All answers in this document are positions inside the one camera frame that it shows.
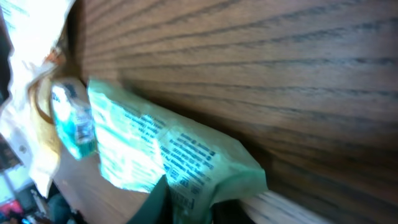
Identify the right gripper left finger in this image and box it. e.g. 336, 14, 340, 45
126, 175, 173, 224

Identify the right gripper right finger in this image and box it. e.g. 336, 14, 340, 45
212, 200, 255, 224

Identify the teal wet wipes pack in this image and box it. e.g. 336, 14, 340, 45
87, 80, 267, 223

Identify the teal Kleenex tissue pack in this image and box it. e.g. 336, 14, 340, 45
51, 77, 96, 160

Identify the beige plastic pouch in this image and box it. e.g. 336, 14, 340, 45
1, 0, 75, 197

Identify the orange Kleenex tissue pack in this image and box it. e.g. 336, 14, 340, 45
44, 48, 66, 65

